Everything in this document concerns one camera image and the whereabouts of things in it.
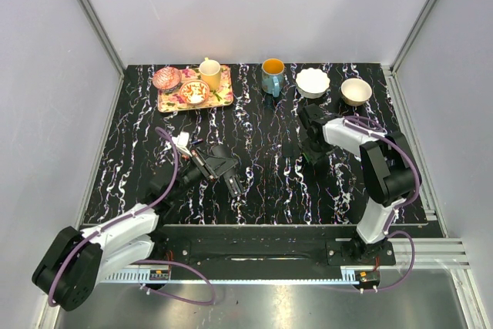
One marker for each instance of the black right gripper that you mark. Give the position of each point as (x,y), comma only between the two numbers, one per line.
(313,156)

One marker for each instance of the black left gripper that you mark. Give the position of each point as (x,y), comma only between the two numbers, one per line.
(207,169)

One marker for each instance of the black remote battery cover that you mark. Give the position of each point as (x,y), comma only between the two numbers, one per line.
(288,149)

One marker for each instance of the black remote control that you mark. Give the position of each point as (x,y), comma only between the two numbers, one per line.
(233,185)

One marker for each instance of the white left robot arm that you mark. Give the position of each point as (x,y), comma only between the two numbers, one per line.
(78,260)

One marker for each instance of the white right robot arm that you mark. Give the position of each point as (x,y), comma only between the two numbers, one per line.
(390,174)

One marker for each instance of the white scalloped bowl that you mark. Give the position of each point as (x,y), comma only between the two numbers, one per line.
(312,83)

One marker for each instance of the cream round bowl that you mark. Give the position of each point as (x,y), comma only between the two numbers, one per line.
(355,92)

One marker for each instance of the orange patterned bowl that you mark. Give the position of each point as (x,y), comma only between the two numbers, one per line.
(194,92)

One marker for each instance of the floral rectangular tray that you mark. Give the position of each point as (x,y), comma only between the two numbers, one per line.
(223,96)

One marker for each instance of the blue mug orange inside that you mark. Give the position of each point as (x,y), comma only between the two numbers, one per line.
(272,77)

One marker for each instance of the yellow mug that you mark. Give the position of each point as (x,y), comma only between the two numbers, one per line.
(210,72)

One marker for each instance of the pink patterned bowl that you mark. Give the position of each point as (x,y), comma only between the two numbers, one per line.
(167,79)

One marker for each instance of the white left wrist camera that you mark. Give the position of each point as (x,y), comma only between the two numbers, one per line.
(181,142)

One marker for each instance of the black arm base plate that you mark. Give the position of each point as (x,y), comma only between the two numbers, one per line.
(254,246)

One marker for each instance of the aluminium front rail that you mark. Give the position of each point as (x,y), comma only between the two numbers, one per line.
(325,267)

